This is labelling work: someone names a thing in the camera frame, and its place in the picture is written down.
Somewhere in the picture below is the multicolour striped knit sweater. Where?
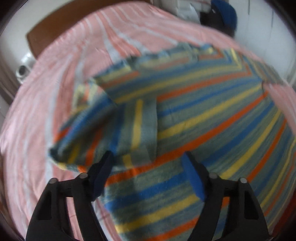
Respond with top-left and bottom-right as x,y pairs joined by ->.
50,43 -> 295,240

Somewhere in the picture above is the pink white striped bedspread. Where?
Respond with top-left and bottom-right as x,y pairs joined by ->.
1,1 -> 295,240

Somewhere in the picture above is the white round desk fan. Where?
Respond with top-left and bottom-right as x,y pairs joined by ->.
16,52 -> 36,84

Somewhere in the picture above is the brown wooden headboard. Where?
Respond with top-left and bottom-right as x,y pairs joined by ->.
26,0 -> 149,58

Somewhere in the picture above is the blue garment on chair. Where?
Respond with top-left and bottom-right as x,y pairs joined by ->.
211,0 -> 238,30

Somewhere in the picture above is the black jacket on chair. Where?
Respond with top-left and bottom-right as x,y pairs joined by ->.
200,8 -> 235,38

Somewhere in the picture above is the white plastic bag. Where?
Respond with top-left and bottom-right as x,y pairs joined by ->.
160,0 -> 202,23

